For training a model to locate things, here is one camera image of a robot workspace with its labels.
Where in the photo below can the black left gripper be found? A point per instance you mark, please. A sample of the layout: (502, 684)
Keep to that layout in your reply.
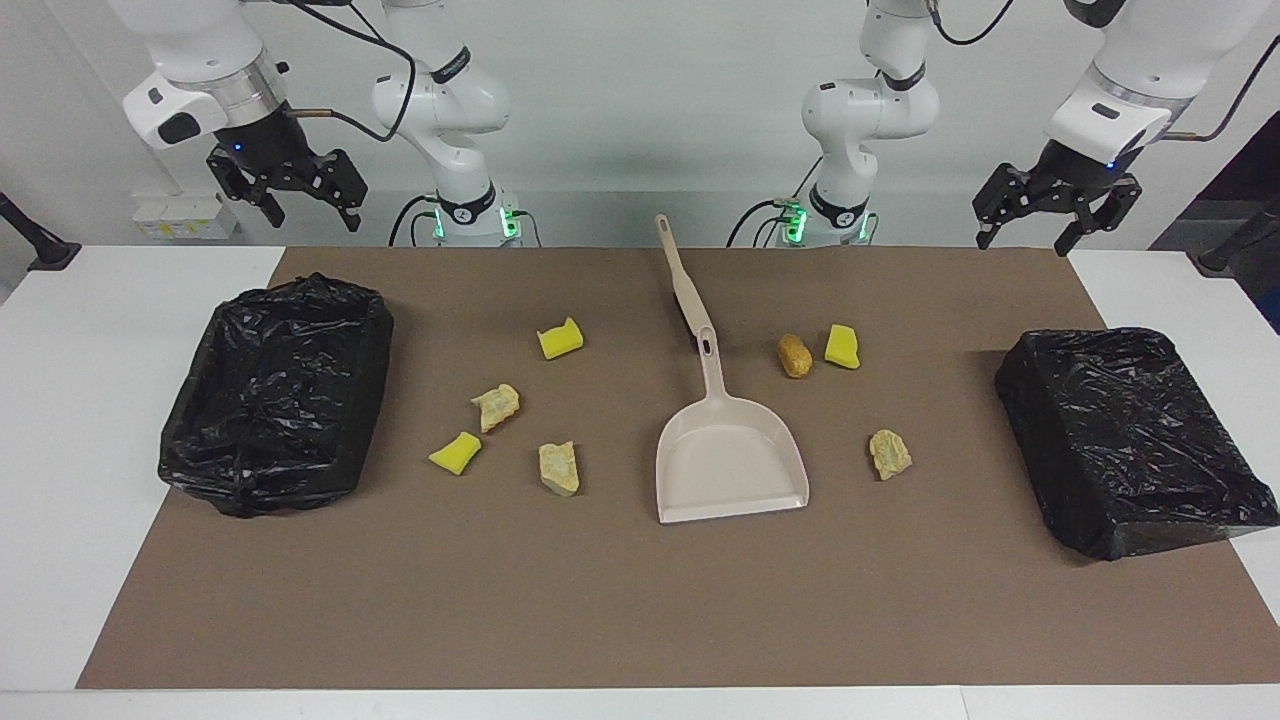
(1075, 175)

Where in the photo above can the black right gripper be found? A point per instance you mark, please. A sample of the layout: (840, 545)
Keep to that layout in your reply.
(265, 145)

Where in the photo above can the yellow sponge piece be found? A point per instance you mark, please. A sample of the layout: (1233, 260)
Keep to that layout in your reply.
(455, 453)
(560, 340)
(843, 347)

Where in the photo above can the beige foam chunk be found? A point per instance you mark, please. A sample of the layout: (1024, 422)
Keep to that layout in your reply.
(559, 468)
(495, 408)
(890, 455)

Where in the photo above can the brown potato-shaped nugget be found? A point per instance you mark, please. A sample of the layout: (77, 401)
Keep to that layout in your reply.
(795, 356)

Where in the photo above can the beige hand brush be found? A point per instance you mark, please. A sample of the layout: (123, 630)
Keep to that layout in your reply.
(685, 290)

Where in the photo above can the beige plastic dustpan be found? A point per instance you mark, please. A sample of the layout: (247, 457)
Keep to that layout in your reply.
(725, 460)

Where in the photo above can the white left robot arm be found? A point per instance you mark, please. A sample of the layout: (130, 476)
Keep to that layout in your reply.
(870, 110)

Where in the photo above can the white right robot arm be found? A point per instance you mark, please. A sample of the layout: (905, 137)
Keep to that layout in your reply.
(440, 100)

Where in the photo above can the open bin with black bag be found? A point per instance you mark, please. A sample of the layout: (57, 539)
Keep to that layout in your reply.
(270, 400)

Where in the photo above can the bin wrapped in black bag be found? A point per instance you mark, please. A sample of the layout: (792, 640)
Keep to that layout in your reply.
(1130, 440)

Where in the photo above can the black stand foot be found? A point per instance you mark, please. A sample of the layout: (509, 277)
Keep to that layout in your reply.
(1225, 255)
(40, 250)

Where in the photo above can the brown table mat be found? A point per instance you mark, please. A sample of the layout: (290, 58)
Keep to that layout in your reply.
(600, 600)

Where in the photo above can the white wall socket box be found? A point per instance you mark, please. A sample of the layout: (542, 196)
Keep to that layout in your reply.
(185, 215)

